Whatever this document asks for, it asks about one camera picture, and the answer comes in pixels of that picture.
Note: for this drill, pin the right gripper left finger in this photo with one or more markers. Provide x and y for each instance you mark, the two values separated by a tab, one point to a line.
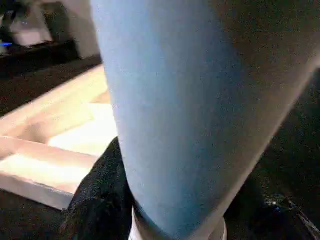
105	200

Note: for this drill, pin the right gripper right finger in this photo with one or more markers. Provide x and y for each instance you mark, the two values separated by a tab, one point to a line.
262	220

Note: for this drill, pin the white plastic table top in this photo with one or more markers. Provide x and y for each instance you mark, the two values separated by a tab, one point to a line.
50	140

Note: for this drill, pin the white plastic table leg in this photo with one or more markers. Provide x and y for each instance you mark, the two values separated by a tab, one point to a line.
187	100

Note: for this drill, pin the black padded work mat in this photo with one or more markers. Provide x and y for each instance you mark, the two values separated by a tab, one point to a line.
37	82

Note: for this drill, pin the white appliance box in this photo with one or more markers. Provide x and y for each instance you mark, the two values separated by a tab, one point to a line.
32	36

